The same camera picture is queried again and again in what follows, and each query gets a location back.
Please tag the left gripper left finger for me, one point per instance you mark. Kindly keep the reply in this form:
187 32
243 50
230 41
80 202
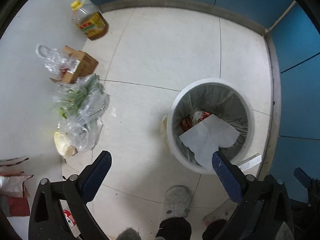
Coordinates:
47 220

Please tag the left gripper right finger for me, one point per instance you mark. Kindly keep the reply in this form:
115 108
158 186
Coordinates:
263 211

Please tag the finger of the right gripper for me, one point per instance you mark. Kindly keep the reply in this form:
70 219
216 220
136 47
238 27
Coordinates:
302 177

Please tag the white paper tissue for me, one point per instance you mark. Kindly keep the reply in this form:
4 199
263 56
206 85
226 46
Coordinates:
206 137

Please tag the white round trash bin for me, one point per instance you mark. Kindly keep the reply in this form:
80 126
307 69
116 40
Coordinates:
207 116

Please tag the blue kitchen cabinets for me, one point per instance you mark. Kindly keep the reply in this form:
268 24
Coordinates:
150 54

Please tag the right grey slipper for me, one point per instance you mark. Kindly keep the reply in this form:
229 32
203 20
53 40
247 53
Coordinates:
224 212

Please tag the grey slipper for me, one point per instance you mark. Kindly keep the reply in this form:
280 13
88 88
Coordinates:
177 201
224 212

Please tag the right black trouser leg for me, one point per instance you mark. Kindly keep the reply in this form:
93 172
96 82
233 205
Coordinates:
213 229

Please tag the black trouser leg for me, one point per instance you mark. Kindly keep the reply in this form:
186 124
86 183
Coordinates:
213 229
175 228

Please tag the pale cabbage piece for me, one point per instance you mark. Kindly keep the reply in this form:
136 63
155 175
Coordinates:
64 145

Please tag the left grey slipper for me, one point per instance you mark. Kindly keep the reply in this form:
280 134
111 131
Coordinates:
177 201

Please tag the left black trouser leg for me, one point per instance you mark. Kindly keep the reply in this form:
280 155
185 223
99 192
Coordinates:
175 228

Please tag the clear bag with greens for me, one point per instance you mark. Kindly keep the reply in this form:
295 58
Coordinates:
81 106

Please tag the clear crumpled plastic bag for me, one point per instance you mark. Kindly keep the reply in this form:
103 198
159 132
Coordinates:
55 61

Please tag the brown cardboard box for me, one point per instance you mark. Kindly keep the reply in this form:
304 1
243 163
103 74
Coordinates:
83 66

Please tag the yellow cooking oil bottle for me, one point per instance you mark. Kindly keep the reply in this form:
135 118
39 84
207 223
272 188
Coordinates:
88 18

